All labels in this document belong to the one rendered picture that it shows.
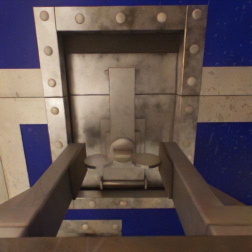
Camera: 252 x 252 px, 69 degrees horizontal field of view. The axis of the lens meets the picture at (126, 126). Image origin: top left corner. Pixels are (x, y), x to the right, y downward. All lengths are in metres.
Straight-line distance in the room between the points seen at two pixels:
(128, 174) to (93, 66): 0.11
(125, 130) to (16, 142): 0.10
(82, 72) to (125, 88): 0.04
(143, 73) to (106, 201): 0.12
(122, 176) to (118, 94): 0.08
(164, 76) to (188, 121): 0.04
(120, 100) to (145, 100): 0.02
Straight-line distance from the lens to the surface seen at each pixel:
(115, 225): 0.21
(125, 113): 0.16
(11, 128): 0.18
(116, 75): 0.16
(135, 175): 0.19
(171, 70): 0.17
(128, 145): 0.17
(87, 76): 0.17
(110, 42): 0.17
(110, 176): 0.19
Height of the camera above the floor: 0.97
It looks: 15 degrees down
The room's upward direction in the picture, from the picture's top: 1 degrees counter-clockwise
